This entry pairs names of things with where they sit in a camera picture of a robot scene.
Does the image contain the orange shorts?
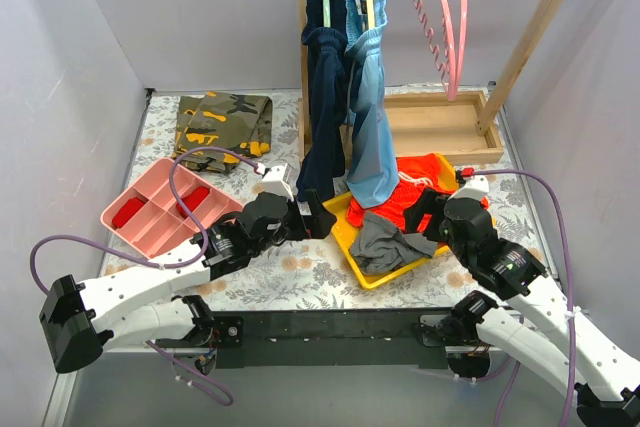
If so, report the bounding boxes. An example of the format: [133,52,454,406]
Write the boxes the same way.
[346,153,459,233]

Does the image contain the pink wavy hanger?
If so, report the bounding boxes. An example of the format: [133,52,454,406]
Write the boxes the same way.
[412,0,457,98]

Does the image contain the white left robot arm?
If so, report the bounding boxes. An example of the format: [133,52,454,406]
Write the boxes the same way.
[39,190,336,373]

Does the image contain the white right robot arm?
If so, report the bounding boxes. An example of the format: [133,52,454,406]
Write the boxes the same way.
[404,189,639,426]

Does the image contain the grey shorts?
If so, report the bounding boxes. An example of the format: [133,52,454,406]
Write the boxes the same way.
[349,212,438,275]

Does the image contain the light blue shorts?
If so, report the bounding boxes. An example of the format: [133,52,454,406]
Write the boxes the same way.
[345,0,399,208]

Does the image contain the camouflage shorts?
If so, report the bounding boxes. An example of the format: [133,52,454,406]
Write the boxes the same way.
[172,91,273,174]

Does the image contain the navy blue shorts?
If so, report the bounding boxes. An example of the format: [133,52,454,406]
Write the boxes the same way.
[296,0,350,201]

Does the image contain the yellow plastic tray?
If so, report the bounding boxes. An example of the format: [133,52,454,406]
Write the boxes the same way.
[322,151,497,291]

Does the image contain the red block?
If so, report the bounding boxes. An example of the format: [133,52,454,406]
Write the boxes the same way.
[112,197,145,229]
[176,186,210,219]

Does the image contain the wooden clothes rack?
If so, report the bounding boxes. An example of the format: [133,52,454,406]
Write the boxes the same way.
[293,0,595,168]

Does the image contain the pink divided organizer tray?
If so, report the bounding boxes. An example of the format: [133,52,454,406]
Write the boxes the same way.
[101,158,243,259]

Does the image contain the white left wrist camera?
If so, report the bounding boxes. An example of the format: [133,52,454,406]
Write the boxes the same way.
[254,163,294,201]

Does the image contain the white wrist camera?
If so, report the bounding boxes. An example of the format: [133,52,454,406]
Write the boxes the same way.
[254,163,294,201]
[451,167,489,201]

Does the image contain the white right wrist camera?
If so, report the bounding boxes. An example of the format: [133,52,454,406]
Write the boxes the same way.
[451,167,489,201]

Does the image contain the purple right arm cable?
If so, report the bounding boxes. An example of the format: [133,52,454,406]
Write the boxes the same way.
[472,168,581,427]

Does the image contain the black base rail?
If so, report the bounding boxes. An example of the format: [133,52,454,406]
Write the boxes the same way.
[154,309,516,371]

